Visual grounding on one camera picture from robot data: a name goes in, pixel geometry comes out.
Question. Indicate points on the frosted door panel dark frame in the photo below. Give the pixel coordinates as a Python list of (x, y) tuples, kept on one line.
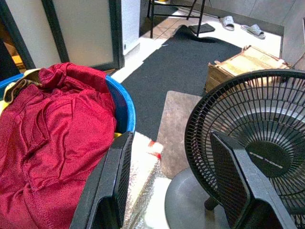
[(31, 31), (83, 31)]

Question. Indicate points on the blue plastic laundry basin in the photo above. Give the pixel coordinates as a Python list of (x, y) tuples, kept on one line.
[(128, 107)]

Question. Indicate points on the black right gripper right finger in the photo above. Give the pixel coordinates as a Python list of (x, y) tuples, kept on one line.
[(243, 188)]

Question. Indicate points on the beige garment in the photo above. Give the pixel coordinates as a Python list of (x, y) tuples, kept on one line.
[(23, 82)]

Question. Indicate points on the black metal folding chair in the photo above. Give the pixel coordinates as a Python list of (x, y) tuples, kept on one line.
[(176, 15)]

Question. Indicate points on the red knit garment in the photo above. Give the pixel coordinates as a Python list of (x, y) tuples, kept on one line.
[(59, 119)]

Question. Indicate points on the yellow garment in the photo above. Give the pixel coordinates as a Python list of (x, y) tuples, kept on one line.
[(118, 135)]

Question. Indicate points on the grey slipper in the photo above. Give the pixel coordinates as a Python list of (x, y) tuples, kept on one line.
[(255, 30), (227, 22)]

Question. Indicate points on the black flat pad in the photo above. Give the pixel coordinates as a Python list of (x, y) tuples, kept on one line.
[(202, 28)]

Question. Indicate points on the dark grey floor carpet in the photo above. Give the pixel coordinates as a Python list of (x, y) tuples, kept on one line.
[(171, 71)]

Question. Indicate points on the grey-brown floor mat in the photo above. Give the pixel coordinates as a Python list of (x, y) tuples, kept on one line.
[(176, 131)]

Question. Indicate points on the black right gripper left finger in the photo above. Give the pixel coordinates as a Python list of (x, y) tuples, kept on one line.
[(107, 188)]

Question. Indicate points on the black floor fan grey base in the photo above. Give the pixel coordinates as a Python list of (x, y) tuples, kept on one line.
[(271, 155)]

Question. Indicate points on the brown cardboard box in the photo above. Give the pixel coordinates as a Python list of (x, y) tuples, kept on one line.
[(238, 66)]

